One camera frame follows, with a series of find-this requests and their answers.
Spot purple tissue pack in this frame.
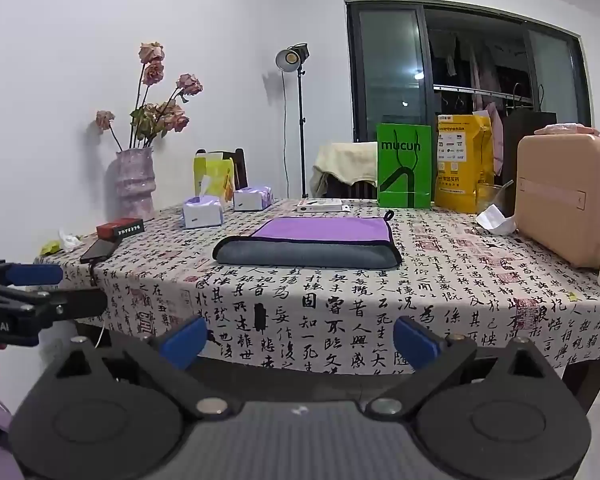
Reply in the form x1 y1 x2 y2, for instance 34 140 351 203
182 176 224 229
234 186 274 212

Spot black smartphone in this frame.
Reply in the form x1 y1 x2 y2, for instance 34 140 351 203
80 238 121 264

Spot yellow green paper box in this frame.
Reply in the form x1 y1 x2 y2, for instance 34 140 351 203
193 152 235 205

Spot yellow paper bag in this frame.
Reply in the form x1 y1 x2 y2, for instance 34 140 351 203
434 114 494 214

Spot black paper bag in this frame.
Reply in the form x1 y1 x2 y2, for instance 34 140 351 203
499 107 558 187

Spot dark window sliding door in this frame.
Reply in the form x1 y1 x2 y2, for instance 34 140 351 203
346 0 592 142

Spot glass cup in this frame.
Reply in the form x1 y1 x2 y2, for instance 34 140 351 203
477 180 514 214

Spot calligraphy print tablecloth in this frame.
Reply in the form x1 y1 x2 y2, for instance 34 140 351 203
52 200 600 375

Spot purple grey towel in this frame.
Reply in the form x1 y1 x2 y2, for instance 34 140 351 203
212 214 402 270

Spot dried pink roses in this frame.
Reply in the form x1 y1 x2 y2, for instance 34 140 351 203
94 41 204 153

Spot crumpled white tissue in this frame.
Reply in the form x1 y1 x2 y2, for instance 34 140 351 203
58 229 84 252

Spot chair with cream cloth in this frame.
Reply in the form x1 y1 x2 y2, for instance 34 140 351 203
310 142 377 200

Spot studio light on stand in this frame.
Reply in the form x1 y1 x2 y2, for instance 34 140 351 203
275 42 310 198

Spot purple ceramic vase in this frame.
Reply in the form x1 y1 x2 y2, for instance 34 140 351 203
114 148 156 220

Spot far purple tissue pack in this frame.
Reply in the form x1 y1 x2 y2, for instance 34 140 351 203
234 186 274 212

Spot near purple tissue pack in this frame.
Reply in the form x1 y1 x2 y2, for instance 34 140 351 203
182 176 224 229

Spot green mucun paper bag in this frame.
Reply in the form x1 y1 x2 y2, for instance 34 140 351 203
377 124 432 209

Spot white paper tag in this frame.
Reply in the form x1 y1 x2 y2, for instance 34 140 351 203
476 204 517 236

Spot green crumpled wrapper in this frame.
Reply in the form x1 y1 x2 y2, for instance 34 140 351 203
40 240 62 256

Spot red black small box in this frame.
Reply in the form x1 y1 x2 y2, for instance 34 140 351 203
96 218 145 240

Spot white book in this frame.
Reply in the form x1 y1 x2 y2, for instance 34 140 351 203
296 198 343 212

